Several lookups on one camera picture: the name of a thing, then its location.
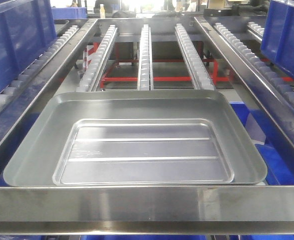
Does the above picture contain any yellow bottle in background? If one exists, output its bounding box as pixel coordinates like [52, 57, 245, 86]
[100, 3, 105, 19]

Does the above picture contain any white roller track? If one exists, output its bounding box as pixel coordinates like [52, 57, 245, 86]
[76, 25, 117, 92]
[175, 23, 215, 91]
[137, 24, 154, 91]

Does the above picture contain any right white roller track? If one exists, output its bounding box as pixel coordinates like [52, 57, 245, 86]
[175, 23, 215, 91]

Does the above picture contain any left white roller track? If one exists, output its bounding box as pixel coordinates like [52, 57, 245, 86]
[76, 25, 117, 92]

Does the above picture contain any small silver ribbed tray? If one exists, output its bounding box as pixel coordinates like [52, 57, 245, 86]
[52, 118, 235, 186]

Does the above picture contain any large silver tray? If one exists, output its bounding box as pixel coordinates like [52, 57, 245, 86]
[4, 89, 267, 187]

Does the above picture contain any right steel divider rail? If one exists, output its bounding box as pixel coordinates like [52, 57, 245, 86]
[195, 16, 294, 151]

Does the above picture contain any blue crate below right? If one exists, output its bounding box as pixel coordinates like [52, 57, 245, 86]
[230, 101, 294, 186]

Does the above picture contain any blue crate upper left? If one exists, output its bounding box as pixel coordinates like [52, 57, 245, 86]
[0, 0, 56, 92]

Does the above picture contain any middle white roller track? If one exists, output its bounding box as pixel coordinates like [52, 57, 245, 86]
[137, 24, 154, 91]

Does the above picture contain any steel front rack beam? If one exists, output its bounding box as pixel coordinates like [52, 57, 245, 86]
[0, 185, 294, 235]

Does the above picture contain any far left roller track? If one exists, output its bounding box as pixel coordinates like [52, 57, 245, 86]
[0, 25, 80, 112]

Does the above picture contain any steel divider rail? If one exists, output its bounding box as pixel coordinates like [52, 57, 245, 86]
[0, 19, 98, 147]
[195, 16, 294, 151]

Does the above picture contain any red metal cart frame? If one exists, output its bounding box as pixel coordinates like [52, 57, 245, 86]
[86, 41, 294, 89]

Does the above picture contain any blue crate upper right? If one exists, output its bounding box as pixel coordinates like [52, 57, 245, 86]
[260, 0, 294, 79]

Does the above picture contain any far right roller track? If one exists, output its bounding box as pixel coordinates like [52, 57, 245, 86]
[214, 22, 294, 107]

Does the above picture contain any left steel divider rail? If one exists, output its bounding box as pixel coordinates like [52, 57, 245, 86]
[0, 19, 98, 147]

